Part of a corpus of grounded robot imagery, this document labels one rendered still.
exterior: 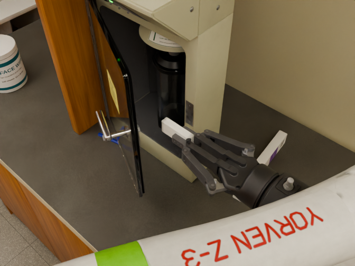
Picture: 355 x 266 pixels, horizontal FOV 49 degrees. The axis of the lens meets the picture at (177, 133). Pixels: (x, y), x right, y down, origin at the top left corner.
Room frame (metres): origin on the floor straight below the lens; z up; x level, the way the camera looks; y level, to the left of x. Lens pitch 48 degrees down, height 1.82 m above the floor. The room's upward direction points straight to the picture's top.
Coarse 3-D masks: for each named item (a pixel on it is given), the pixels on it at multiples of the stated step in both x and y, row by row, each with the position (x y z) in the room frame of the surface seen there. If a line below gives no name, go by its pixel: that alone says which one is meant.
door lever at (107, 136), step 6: (96, 114) 0.61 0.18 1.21; (102, 114) 0.61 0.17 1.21; (102, 120) 0.59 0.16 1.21; (102, 126) 0.57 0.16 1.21; (102, 132) 0.56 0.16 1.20; (108, 132) 0.55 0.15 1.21; (114, 132) 0.56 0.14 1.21; (120, 132) 0.56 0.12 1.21; (126, 132) 0.56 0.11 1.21; (108, 138) 0.54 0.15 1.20
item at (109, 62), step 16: (96, 16) 0.71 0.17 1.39; (96, 32) 0.75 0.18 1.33; (112, 48) 0.60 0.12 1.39; (112, 64) 0.61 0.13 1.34; (112, 80) 0.64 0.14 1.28; (128, 96) 0.52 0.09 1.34; (112, 112) 0.72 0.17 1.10; (128, 112) 0.52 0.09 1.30; (128, 128) 0.54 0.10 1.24; (128, 144) 0.57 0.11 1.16; (128, 160) 0.59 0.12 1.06
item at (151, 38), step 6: (144, 30) 0.74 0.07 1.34; (150, 30) 0.73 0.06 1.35; (144, 36) 0.73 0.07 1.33; (150, 36) 0.72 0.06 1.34; (156, 36) 0.71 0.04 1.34; (162, 36) 0.71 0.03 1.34; (150, 42) 0.72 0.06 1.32; (156, 42) 0.71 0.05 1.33; (162, 42) 0.70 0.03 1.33; (168, 42) 0.70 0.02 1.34; (174, 42) 0.70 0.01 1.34; (156, 48) 0.70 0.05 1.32; (162, 48) 0.70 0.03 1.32; (168, 48) 0.69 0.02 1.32; (174, 48) 0.69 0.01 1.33; (180, 48) 0.69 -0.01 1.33
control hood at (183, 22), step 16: (128, 0) 0.56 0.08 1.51; (144, 0) 0.56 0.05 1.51; (160, 0) 0.56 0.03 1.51; (176, 0) 0.57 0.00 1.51; (192, 0) 0.60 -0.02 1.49; (144, 16) 0.58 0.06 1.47; (160, 16) 0.54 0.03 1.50; (176, 16) 0.57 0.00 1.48; (192, 16) 0.60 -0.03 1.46; (176, 32) 0.57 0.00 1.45; (192, 32) 0.60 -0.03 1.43
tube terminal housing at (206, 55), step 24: (96, 0) 0.80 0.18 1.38; (216, 0) 0.65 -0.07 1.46; (144, 24) 0.70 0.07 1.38; (216, 24) 0.65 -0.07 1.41; (192, 48) 0.62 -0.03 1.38; (216, 48) 0.66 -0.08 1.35; (192, 72) 0.62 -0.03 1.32; (216, 72) 0.66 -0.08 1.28; (192, 96) 0.62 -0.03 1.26; (216, 96) 0.67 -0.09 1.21; (216, 120) 0.68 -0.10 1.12; (144, 144) 0.73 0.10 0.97
